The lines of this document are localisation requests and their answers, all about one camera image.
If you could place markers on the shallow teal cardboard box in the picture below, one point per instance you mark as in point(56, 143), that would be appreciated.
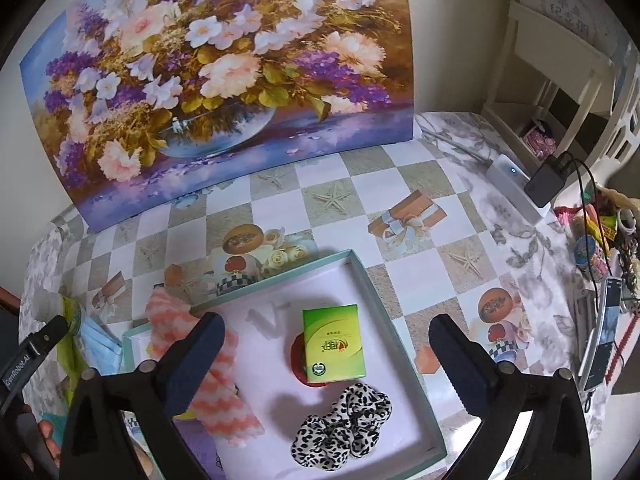
point(270, 390)

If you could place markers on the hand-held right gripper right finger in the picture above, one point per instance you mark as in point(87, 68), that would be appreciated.
point(460, 365)

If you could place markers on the yellow-green cloth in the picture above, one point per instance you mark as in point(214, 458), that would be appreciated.
point(67, 360)

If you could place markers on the black charger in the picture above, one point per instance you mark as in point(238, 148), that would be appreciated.
point(545, 182)

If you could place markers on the white power strip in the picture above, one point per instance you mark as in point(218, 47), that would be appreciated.
point(505, 172)

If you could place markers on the green tissue pack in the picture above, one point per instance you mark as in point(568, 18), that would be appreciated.
point(332, 345)

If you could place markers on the flower bouquet painting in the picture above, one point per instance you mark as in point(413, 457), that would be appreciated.
point(225, 60)

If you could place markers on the white bottle green label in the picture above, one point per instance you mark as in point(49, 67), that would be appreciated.
point(50, 305)

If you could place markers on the blue face mask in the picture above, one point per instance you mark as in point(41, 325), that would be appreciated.
point(100, 345)

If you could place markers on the pink packet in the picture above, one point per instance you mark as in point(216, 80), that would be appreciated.
point(540, 142)

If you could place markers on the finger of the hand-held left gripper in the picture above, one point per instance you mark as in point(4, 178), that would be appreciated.
point(47, 332)

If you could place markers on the checkered printed tablecloth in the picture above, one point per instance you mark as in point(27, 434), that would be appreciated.
point(350, 200)

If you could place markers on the smartphone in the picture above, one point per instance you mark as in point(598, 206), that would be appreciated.
point(602, 330)

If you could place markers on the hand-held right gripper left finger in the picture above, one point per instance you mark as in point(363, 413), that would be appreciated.
point(195, 360)

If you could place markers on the grey printed board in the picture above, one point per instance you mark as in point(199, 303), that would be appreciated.
point(570, 5)

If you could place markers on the leopard print scrunchie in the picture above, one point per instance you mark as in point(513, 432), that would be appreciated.
point(325, 440)

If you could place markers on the white wooden shelf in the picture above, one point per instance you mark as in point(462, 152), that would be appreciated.
point(550, 45)

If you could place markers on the pile of small clutter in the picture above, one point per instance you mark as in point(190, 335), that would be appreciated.
point(590, 255)

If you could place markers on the pink white striped cloth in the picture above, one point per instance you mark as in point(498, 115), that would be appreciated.
point(225, 410)

